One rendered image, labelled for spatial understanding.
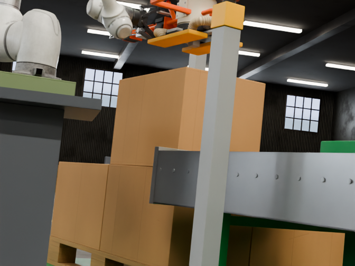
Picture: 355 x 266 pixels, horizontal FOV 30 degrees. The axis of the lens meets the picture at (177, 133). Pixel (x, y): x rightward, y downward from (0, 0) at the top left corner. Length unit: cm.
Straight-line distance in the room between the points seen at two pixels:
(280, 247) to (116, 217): 73
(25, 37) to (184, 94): 64
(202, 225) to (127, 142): 119
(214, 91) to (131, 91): 118
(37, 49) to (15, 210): 60
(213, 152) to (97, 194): 141
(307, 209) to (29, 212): 109
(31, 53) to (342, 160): 131
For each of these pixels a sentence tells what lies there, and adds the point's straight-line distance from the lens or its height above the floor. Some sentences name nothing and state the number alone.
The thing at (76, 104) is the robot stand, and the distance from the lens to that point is 234.
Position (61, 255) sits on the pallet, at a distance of 354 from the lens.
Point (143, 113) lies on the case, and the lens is 286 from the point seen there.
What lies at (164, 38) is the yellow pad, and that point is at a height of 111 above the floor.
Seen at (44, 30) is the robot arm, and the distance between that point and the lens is 256.
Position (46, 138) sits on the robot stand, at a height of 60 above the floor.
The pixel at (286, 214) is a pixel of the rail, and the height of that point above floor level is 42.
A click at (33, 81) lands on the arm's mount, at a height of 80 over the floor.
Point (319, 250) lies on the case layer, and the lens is 308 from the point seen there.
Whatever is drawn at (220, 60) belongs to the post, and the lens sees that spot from 186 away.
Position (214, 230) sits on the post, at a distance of 184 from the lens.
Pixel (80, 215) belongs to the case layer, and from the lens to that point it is 333.
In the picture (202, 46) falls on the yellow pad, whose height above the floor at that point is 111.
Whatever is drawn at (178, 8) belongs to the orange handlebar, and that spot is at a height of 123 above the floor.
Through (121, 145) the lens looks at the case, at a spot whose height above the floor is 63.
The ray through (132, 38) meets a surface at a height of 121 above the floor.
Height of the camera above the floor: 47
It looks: 5 degrees up
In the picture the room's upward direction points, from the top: 6 degrees clockwise
